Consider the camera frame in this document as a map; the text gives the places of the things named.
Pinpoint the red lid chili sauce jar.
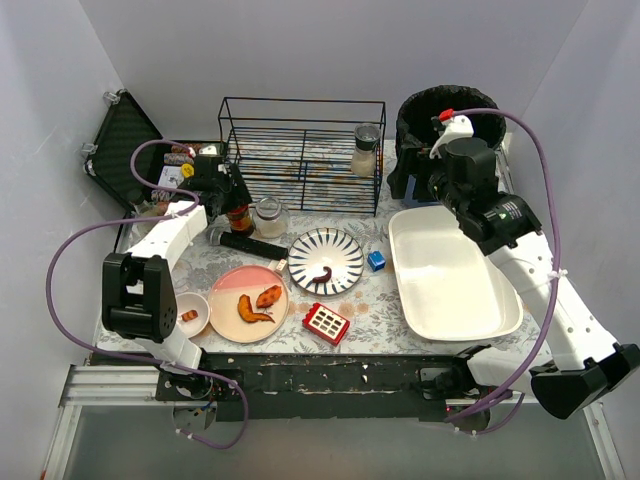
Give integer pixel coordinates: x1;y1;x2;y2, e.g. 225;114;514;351
226;204;255;237

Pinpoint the round glass jar with powder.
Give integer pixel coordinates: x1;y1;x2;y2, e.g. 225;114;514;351
254;197;289;239

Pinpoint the glass salt grinder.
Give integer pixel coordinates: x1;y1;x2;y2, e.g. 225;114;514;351
351;123;381;178

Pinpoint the dark sauce glass bottle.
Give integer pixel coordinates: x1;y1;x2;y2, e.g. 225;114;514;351
129;195;166;219

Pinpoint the clear plastic cup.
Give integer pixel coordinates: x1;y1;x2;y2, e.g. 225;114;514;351
171;259;192;293

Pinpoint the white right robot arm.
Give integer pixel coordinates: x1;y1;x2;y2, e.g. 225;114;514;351
388;137;639;422

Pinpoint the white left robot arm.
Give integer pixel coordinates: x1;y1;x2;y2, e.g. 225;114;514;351
102;156;252;375

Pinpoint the blue bin with black bag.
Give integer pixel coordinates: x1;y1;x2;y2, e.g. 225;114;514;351
387;85;508;216

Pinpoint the yellow dealer chip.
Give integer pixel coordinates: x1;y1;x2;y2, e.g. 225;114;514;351
181;163;195;178

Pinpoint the red tan poker chip stack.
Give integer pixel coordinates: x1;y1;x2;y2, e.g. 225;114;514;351
171;142;222;154

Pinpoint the purple poker chip stack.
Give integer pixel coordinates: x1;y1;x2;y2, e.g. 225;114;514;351
163;153;192;166

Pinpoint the black rhinestone microphone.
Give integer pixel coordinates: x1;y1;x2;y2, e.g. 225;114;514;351
207;228;289;260

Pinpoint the white toy brick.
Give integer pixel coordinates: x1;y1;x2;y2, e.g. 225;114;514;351
270;259;287;271

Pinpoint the pink white plate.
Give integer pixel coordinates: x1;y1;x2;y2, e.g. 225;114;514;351
208;265;289;344

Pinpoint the blue striped white plate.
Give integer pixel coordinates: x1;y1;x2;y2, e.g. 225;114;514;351
288;228;364;296

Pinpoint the blue toy brick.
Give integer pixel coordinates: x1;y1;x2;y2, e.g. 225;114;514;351
367;250;386;272

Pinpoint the red orange food piece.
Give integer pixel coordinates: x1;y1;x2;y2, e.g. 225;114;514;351
256;285;282;309

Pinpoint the white rectangular basin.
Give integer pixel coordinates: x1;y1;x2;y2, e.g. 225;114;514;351
389;206;524;342

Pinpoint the black poker chip case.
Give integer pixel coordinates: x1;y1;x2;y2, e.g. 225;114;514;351
84;90;200;212

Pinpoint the orange food slice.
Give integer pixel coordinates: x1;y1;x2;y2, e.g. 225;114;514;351
237;294;275;323

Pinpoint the small white bowl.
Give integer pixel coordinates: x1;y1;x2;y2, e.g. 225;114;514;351
176;292;210;338

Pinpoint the dark red chili pepper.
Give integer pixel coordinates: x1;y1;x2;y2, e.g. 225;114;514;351
312;266;332;284

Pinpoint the small sausage piece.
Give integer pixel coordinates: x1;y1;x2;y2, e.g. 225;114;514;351
181;310;198;322

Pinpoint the red toy window block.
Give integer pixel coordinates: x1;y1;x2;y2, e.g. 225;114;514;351
302;303;350;346

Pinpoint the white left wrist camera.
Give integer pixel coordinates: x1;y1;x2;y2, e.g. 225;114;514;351
198;144;219;156

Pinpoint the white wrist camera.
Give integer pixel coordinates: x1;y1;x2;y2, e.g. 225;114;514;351
429;109;474;159
198;144;219;156

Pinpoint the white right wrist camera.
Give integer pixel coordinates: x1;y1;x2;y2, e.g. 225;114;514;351
429;109;474;159

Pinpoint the black wire rack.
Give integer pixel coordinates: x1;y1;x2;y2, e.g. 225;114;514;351
218;96;386;216

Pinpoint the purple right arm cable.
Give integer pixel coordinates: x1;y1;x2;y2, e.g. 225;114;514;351
444;107;564;435

